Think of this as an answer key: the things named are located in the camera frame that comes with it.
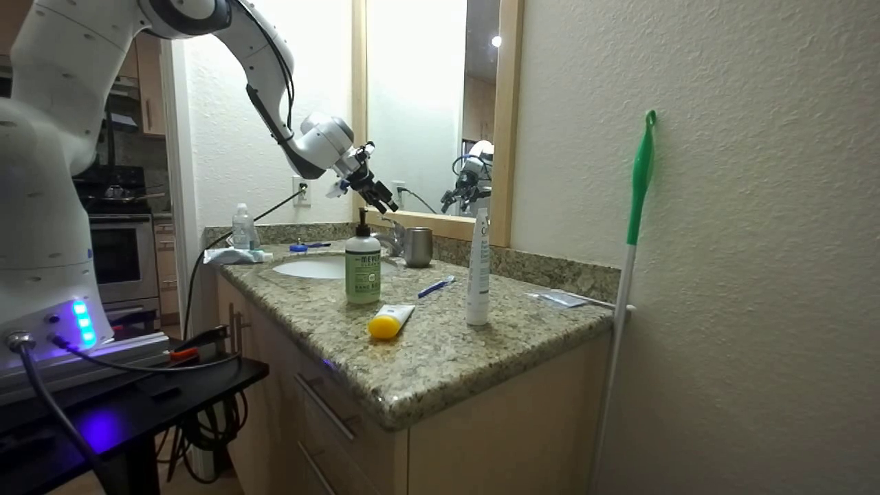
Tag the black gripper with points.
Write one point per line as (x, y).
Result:
(355, 175)

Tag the chrome sink faucet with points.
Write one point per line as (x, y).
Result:
(395, 237)

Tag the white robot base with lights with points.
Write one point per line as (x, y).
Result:
(48, 281)

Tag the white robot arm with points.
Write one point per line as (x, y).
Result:
(70, 54)

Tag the metal cup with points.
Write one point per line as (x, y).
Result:
(420, 246)

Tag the green liquid soap bottle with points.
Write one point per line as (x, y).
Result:
(360, 263)

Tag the tall white tube bottle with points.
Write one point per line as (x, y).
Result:
(479, 264)

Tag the blue toothbrush on counter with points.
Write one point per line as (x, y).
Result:
(436, 286)

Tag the white oval sink basin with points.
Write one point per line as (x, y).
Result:
(314, 268)

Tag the blue item behind sink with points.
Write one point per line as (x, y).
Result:
(305, 246)

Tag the yellow and white tube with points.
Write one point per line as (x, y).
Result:
(388, 322)

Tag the clear plastic bottle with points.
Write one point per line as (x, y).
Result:
(242, 227)

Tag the white dish with blue item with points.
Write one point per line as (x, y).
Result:
(224, 257)

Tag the wooden vanity cabinet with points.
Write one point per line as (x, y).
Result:
(443, 407)

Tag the clear plastic wrapper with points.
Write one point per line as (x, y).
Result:
(568, 298)

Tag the kitchen oven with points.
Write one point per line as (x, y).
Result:
(123, 235)

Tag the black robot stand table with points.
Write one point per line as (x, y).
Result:
(118, 418)

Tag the white wall outlet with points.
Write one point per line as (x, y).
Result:
(300, 191)

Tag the wood framed wall mirror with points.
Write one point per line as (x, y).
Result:
(429, 77)

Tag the green and white mop handle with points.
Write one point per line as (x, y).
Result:
(638, 187)

